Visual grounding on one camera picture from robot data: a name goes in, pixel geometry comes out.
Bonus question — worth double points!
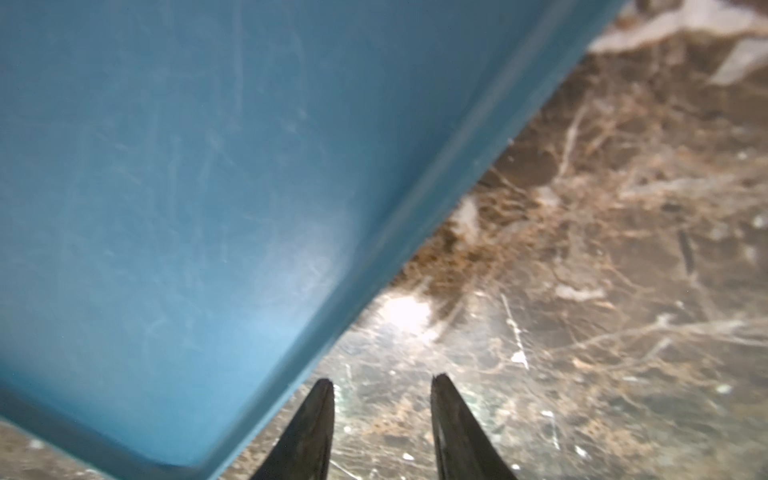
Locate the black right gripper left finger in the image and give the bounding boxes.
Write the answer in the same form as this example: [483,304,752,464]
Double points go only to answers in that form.
[250,378,335,480]

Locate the teal plastic tray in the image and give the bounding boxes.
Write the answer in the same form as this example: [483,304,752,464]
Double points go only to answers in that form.
[1,1,621,479]

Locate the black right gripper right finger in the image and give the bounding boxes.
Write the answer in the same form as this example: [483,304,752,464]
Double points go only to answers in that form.
[430,373,516,480]

